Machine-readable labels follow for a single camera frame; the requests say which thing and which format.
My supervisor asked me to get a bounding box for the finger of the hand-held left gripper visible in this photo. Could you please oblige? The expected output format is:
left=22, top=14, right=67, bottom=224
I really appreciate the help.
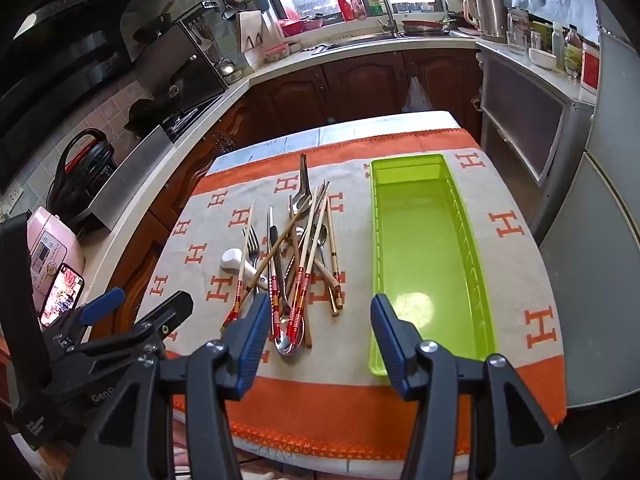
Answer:
left=46, top=286, right=127, bottom=345
left=74, top=291, right=195, bottom=357

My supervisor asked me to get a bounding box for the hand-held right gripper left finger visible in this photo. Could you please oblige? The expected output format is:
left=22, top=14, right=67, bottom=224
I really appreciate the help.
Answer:
left=62, top=294, right=273, bottom=480

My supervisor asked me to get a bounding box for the long-handled steel spoon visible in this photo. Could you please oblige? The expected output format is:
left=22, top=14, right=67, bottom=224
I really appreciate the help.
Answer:
left=287, top=154, right=315, bottom=221

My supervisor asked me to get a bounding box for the red-striped wooden chopstick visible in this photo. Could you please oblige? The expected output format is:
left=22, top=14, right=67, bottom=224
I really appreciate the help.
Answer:
left=298, top=191, right=330, bottom=335
left=268, top=206, right=279, bottom=340
left=289, top=185, right=322, bottom=327
left=220, top=201, right=256, bottom=333

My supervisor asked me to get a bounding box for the white cutting board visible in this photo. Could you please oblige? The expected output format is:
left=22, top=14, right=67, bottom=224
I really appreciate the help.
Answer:
left=235, top=9, right=266, bottom=54

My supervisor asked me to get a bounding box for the smartphone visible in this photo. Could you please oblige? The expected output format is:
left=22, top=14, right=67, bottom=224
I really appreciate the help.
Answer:
left=39, top=262, right=85, bottom=329

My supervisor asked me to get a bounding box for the gold-banded wooden chopstick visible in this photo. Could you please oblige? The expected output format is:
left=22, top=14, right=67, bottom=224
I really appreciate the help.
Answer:
left=312, top=254, right=344, bottom=309
left=328, top=194, right=342, bottom=317

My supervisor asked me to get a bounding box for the clear plastic bottle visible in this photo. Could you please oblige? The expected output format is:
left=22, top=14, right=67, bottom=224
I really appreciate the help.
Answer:
left=565, top=25, right=584, bottom=79

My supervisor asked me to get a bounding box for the steel fork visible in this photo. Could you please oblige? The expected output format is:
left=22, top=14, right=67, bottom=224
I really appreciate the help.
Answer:
left=242, top=224, right=268, bottom=291

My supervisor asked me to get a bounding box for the green plastic utensil tray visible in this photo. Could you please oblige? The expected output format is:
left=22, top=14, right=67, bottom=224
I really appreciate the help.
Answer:
left=367, top=152, right=500, bottom=377

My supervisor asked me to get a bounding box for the white plastic bag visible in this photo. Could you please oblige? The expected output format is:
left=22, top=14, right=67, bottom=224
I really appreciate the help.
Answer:
left=402, top=76, right=434, bottom=114

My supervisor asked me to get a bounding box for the orange grey printed blanket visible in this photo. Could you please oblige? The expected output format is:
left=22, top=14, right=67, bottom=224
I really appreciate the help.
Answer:
left=132, top=127, right=568, bottom=461

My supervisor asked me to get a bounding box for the steel splash guard panel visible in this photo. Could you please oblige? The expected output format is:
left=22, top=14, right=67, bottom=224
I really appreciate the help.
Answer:
left=75, top=125, right=174, bottom=234

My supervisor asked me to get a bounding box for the glass jar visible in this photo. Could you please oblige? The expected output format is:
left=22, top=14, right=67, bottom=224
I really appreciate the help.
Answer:
left=506, top=7, right=531, bottom=56

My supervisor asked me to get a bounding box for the red plastic basin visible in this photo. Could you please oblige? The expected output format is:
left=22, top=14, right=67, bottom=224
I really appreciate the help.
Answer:
left=277, top=17, right=324, bottom=37

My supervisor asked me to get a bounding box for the black range hood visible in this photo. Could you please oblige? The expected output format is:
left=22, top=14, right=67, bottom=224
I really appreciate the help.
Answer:
left=0, top=0, right=166, bottom=191

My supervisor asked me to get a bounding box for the black wok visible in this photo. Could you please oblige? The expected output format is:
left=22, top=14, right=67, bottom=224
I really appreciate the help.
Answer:
left=125, top=97, right=162, bottom=132

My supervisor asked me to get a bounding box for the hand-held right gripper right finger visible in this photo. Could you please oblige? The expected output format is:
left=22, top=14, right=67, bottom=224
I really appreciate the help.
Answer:
left=369, top=294, right=576, bottom=480

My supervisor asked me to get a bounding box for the grey side cabinet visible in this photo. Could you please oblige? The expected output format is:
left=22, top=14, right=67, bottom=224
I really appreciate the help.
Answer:
left=476, top=41, right=599, bottom=187

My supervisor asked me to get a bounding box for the white ceramic spoon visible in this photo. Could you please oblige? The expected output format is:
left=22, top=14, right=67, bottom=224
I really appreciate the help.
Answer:
left=221, top=248, right=271, bottom=289

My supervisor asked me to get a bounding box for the steel kettle pink handle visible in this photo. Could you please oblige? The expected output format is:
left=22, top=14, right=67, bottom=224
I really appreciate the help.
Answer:
left=462, top=0, right=509, bottom=44

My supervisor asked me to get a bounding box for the steel kitchen faucet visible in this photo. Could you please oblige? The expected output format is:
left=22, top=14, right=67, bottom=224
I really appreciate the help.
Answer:
left=359, top=0, right=401, bottom=36

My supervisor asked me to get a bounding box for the red labelled box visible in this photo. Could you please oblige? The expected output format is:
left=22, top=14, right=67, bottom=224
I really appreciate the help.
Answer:
left=580, top=40, right=601, bottom=92

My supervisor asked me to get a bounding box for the pink rice cooker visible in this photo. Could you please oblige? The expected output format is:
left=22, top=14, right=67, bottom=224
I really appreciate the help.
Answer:
left=25, top=206, right=86, bottom=307

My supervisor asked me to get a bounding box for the black red pressure cooker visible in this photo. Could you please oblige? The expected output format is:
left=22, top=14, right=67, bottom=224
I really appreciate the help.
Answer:
left=47, top=129, right=119, bottom=221

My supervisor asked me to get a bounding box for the grey refrigerator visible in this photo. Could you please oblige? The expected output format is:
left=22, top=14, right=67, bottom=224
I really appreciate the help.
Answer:
left=537, top=0, right=640, bottom=411

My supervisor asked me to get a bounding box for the red frying pan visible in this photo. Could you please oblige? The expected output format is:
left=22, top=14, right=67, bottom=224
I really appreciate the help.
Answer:
left=402, top=18, right=452, bottom=36

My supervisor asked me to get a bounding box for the white bowl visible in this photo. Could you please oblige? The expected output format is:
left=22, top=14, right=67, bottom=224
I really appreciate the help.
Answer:
left=528, top=47, right=557, bottom=71

